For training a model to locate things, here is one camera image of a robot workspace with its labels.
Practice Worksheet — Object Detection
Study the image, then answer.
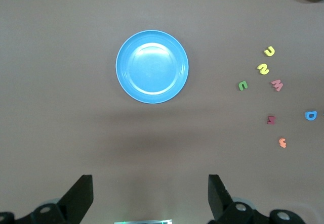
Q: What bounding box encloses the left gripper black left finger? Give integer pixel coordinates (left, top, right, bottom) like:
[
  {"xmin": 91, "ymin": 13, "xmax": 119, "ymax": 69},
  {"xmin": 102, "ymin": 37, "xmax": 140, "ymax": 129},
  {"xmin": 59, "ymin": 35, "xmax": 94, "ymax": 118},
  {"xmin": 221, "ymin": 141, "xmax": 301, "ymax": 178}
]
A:
[{"xmin": 0, "ymin": 174, "xmax": 94, "ymax": 224}]

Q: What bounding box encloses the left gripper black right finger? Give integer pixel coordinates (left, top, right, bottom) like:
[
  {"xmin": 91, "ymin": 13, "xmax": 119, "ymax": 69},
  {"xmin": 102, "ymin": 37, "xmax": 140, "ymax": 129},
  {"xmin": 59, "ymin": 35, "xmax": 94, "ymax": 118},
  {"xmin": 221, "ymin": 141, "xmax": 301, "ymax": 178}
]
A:
[{"xmin": 208, "ymin": 174, "xmax": 306, "ymax": 224}]

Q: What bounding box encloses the yellow foam letter s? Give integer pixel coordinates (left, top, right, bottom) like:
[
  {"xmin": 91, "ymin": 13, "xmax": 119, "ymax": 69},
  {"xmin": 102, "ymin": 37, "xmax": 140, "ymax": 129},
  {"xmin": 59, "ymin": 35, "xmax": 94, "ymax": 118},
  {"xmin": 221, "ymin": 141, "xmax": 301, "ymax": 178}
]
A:
[{"xmin": 257, "ymin": 63, "xmax": 270, "ymax": 76}]

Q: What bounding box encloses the pink foam letter w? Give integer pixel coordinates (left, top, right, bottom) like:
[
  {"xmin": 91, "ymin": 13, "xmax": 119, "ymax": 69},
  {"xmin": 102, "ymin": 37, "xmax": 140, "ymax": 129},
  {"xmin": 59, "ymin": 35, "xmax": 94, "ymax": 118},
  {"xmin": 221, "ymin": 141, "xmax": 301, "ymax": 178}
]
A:
[{"xmin": 270, "ymin": 79, "xmax": 284, "ymax": 93}]

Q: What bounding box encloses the brown table cover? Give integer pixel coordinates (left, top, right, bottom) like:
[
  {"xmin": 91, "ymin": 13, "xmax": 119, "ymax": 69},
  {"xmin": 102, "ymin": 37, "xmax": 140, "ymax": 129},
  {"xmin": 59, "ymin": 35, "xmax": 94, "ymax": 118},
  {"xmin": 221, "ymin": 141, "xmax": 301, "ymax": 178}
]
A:
[{"xmin": 0, "ymin": 0, "xmax": 324, "ymax": 224}]

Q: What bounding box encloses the blue plate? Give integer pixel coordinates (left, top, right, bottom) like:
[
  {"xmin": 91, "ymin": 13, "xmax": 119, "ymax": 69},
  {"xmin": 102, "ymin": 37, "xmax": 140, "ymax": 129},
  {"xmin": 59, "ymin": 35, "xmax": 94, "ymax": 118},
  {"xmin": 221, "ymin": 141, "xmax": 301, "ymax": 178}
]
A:
[{"xmin": 115, "ymin": 29, "xmax": 189, "ymax": 105}]

